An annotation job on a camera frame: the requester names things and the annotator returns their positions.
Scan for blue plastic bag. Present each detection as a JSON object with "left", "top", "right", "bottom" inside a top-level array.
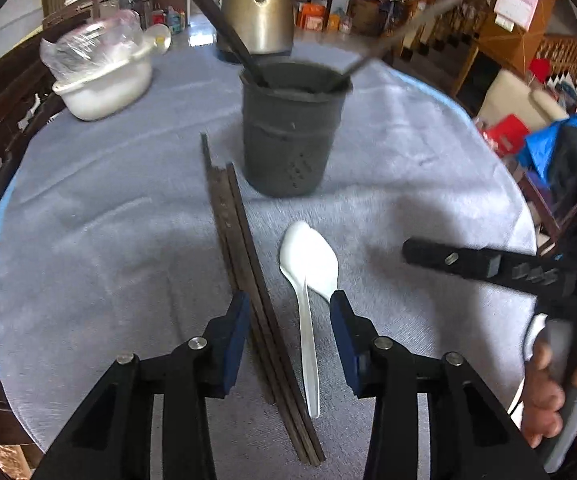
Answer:
[{"left": 517, "top": 115, "right": 577, "bottom": 173}]

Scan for grey tablecloth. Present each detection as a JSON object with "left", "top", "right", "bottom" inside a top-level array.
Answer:
[{"left": 0, "top": 42, "right": 539, "bottom": 480}]

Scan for beige chair back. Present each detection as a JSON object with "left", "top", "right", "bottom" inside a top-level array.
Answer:
[{"left": 481, "top": 70, "right": 569, "bottom": 126}]

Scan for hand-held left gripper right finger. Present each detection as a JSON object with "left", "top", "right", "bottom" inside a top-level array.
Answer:
[{"left": 329, "top": 289, "right": 551, "bottom": 480}]

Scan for red box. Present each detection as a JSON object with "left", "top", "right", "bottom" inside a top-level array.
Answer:
[{"left": 485, "top": 115, "right": 531, "bottom": 157}]

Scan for wooden stair railing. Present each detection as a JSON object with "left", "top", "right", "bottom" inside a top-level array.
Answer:
[{"left": 393, "top": 0, "right": 494, "bottom": 63}]

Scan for white bowl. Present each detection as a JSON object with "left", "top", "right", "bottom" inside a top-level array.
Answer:
[{"left": 52, "top": 25, "right": 172, "bottom": 122}]

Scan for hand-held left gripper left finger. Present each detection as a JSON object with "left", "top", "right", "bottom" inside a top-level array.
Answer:
[{"left": 31, "top": 290, "right": 252, "bottom": 480}]

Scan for white plastic spoon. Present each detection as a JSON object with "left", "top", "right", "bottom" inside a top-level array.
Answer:
[{"left": 279, "top": 221, "right": 340, "bottom": 419}]

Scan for dark grey utensil holder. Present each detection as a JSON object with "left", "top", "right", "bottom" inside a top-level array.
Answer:
[{"left": 240, "top": 61, "right": 353, "bottom": 197}]

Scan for orange cardboard box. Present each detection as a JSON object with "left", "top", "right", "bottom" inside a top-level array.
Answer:
[{"left": 295, "top": 2, "right": 330, "bottom": 32}]

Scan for person's right hand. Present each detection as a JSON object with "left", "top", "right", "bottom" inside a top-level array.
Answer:
[{"left": 522, "top": 332, "right": 577, "bottom": 448}]

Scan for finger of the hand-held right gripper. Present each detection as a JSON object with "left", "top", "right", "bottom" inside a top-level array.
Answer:
[{"left": 402, "top": 236, "right": 576, "bottom": 306}]

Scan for brass-coloured electric kettle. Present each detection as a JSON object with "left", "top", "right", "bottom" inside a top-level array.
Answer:
[{"left": 217, "top": 0, "right": 295, "bottom": 63}]

